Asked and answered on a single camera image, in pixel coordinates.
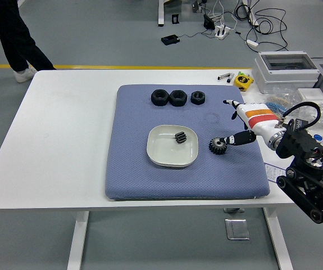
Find person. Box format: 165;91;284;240
0;0;57;83

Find white power strip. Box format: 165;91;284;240
214;24;232;40

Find white table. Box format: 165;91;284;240
0;69;323;270

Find white square dish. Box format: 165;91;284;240
145;124;199;169

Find yellow tape measure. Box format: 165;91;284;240
233;71;254;92

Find large black hex nut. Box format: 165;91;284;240
169;89;188;107
151;89;170;107

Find blue-grey quilted mat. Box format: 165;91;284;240
104;84;271;201

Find black power adapter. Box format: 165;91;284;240
203;13;215;30

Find small black gear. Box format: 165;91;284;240
174;131;188;145

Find black cable tangle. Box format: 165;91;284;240
233;0;290;53

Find blue resistor tape bundle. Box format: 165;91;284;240
263;95;294;118

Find black electronic module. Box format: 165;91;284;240
293;118;310;131

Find small black hex nut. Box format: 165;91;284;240
190;91;206;105

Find white cables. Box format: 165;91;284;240
207;0;238;30

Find purple-edged label card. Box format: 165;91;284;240
264;163;287;186

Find metal floor plate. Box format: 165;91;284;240
224;218;251;241

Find large dark metal gear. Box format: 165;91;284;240
208;137;229;155

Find grey enclosure with clear lid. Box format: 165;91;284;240
252;51;322;94

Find small white box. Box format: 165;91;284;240
297;88;323;105

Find flat black box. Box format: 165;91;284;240
161;34;181;46

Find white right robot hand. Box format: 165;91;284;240
219;98;287;147

